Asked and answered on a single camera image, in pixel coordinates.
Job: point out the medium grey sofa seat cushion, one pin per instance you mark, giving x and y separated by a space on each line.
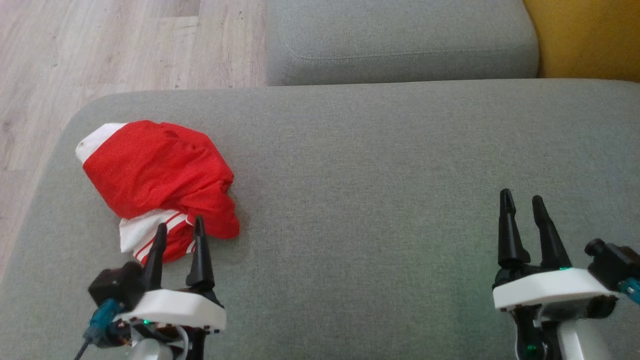
400 35

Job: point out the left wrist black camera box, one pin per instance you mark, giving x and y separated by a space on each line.
117 285

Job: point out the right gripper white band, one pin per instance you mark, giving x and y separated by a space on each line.
550 292

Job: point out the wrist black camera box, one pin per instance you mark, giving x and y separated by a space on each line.
612 262
117 285

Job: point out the large grey sofa seat cushion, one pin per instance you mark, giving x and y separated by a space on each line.
375 190

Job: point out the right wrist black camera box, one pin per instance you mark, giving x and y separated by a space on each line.
612 262

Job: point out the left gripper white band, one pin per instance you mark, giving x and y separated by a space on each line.
175 309

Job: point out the wide yellow sofa backrest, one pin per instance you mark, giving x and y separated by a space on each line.
585 35

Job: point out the red shorts white stripe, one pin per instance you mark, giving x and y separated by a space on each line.
155 165

